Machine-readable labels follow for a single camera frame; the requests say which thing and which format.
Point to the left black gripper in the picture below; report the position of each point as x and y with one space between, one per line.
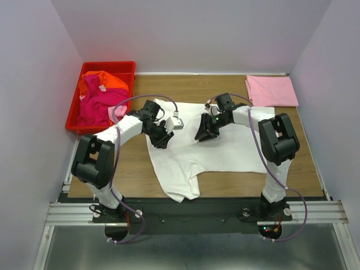
158 134

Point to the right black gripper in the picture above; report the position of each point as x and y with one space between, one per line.
208 125

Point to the white printed t shirt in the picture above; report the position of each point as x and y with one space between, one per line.
177 166

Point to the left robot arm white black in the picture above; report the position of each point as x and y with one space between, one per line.
97 155

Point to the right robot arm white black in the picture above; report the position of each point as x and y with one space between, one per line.
275 139

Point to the light pink garment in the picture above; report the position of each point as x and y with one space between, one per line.
117 113

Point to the folded pink t shirt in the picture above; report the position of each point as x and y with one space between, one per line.
271 91

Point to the magenta t shirt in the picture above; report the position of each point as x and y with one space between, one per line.
93 106

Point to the red plastic bin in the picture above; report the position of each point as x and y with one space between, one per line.
124 70

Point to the orange t shirt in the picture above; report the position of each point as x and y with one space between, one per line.
105 79

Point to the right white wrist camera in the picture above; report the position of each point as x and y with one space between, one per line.
212 109

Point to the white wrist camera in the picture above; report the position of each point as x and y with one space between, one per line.
212 109
173 123

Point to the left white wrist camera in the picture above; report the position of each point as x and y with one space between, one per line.
173 123

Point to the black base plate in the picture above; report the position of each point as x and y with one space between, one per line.
152 227

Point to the aluminium frame rail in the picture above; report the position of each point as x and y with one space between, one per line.
135 171

